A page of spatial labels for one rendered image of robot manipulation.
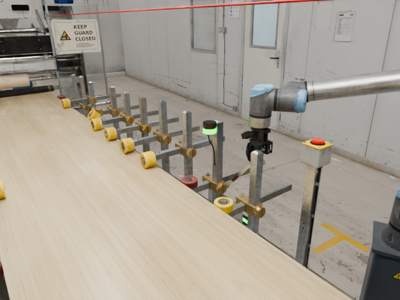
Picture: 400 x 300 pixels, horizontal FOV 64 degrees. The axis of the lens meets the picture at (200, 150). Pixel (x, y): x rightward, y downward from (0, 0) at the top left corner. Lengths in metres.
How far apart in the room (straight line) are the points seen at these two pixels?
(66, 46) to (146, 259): 2.93
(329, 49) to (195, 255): 3.57
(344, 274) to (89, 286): 1.85
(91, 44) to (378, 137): 3.28
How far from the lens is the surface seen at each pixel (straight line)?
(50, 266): 1.14
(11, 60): 3.70
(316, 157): 1.08
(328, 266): 2.54
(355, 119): 4.18
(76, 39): 3.74
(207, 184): 1.57
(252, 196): 1.37
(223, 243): 1.13
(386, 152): 4.06
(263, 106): 1.30
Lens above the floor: 1.60
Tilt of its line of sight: 22 degrees down
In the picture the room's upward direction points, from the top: 1 degrees counter-clockwise
